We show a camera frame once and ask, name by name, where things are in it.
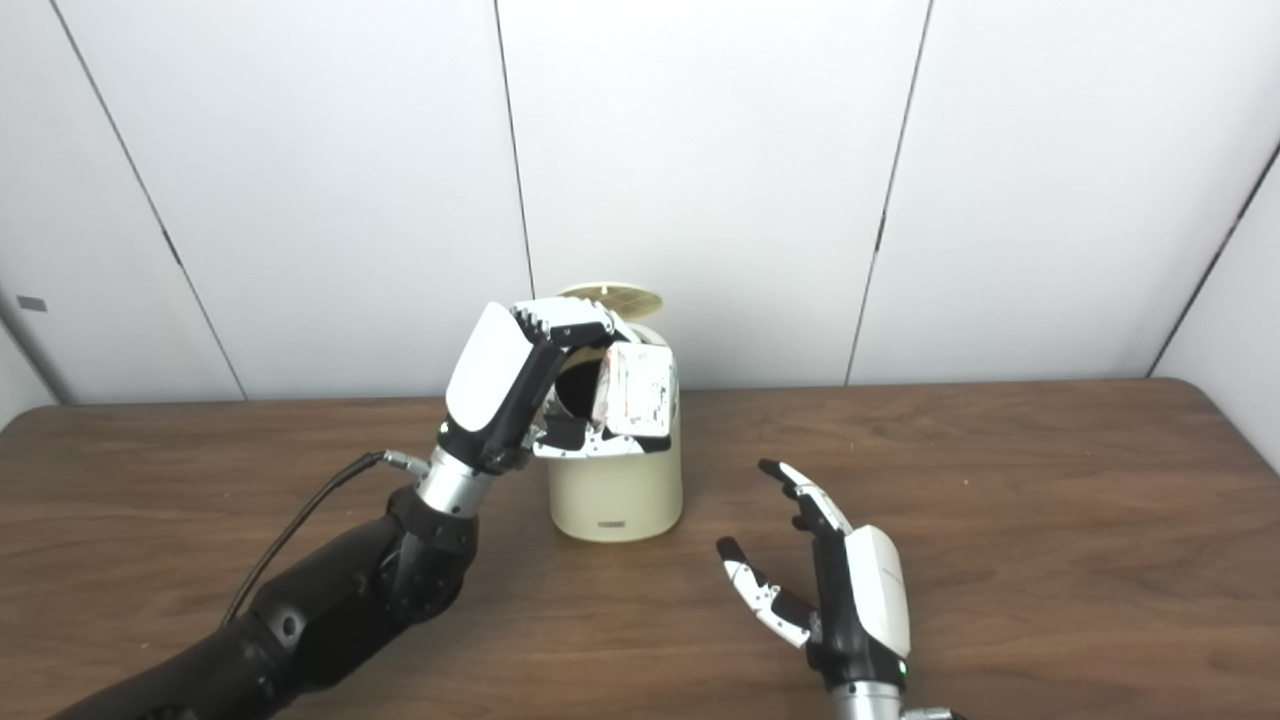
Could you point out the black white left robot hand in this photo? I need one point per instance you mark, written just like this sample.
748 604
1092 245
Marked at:
495 380

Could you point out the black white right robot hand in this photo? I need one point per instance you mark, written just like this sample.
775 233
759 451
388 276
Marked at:
860 600

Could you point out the white green milk carton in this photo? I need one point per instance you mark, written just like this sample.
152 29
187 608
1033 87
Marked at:
640 390

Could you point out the cream round bin lid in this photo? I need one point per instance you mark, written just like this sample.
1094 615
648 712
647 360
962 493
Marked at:
620 296

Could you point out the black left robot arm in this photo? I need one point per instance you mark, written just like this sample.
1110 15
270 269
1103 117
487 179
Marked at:
340 610

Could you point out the cream-colored desktop trash bin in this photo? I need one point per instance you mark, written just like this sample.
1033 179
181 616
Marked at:
615 490

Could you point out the small grey wall tag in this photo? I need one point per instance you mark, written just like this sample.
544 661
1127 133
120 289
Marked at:
31 303

